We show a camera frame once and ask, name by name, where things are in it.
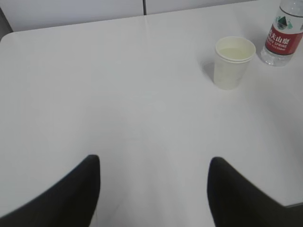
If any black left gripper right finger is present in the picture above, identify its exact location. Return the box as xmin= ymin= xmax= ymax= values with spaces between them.
xmin=207 ymin=157 xmax=303 ymax=227

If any white paper cup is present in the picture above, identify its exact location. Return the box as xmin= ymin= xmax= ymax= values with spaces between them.
xmin=214 ymin=36 xmax=256 ymax=90

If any Nongfu Spring water bottle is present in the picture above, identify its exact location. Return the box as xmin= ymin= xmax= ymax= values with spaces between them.
xmin=260 ymin=0 xmax=303 ymax=66

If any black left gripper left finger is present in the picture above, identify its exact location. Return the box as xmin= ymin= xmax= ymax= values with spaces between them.
xmin=0 ymin=155 xmax=101 ymax=227

